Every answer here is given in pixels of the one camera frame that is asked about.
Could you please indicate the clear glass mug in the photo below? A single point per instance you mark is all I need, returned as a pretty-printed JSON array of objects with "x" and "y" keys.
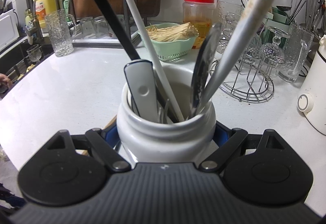
[{"x": 229, "y": 10}]

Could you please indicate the green plastic basket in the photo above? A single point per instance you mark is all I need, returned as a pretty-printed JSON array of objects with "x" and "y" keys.
[{"x": 175, "y": 51}]

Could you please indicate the black kitchen sink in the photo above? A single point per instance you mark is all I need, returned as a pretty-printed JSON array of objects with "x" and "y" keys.
[{"x": 17, "y": 61}]

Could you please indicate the person's left hand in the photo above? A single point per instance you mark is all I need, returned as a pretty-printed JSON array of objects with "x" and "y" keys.
[{"x": 5, "y": 79}]

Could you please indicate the pair of black caddy chopsticks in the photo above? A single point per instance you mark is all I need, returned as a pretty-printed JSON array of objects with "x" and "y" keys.
[{"x": 295, "y": 13}]

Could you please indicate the white ceramic soup spoon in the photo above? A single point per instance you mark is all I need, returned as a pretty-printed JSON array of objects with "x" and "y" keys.
[{"x": 144, "y": 91}]

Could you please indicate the yellow detergent bottle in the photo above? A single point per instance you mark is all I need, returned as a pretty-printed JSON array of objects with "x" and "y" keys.
[{"x": 44, "y": 5}]

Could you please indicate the white electric cooking pot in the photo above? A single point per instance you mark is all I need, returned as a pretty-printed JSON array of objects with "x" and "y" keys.
[{"x": 315, "y": 79}]

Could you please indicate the enoki mushrooms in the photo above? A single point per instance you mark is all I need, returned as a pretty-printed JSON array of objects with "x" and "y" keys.
[{"x": 173, "y": 32}]

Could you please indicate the small stem glass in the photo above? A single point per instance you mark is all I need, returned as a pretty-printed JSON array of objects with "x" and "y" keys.
[{"x": 34, "y": 52}]

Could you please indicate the small pale green bottle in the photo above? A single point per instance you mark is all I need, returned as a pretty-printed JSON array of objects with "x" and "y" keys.
[{"x": 29, "y": 18}]

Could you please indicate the red lid plastic jar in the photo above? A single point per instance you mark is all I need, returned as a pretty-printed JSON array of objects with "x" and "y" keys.
[{"x": 198, "y": 10}]

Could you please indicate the beige chopstick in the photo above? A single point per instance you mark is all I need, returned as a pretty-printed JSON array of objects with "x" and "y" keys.
[{"x": 252, "y": 10}]

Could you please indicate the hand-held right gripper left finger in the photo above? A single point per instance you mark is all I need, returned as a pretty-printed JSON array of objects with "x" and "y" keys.
[{"x": 110, "y": 135}]

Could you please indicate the white drip tray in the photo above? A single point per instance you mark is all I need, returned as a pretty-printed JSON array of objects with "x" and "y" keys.
[{"x": 101, "y": 42}]

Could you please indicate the tall curved faucet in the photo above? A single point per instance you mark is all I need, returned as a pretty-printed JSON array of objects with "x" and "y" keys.
[{"x": 35, "y": 20}]

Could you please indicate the green utensil caddy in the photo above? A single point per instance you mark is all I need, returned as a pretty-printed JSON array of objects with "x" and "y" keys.
[{"x": 280, "y": 19}]

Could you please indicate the clear stem glass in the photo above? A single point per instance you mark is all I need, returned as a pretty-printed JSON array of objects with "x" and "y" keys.
[
  {"x": 230, "y": 35},
  {"x": 273, "y": 53}
]

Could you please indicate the white box appliance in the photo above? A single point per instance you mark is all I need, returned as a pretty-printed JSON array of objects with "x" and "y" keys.
[{"x": 7, "y": 28}]

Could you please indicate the dish rack with boards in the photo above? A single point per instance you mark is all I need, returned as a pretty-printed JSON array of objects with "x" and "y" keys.
[{"x": 127, "y": 25}]

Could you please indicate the tall textured glass mug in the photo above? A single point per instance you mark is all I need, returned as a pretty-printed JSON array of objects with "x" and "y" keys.
[{"x": 295, "y": 56}]

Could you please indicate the white ceramic mug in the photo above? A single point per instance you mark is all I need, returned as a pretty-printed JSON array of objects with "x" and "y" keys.
[{"x": 165, "y": 142}]

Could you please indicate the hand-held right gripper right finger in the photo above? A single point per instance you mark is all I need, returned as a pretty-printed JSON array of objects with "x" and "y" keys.
[{"x": 222, "y": 135}]

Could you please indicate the white chopstick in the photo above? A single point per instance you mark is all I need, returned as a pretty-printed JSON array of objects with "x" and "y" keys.
[{"x": 145, "y": 35}]

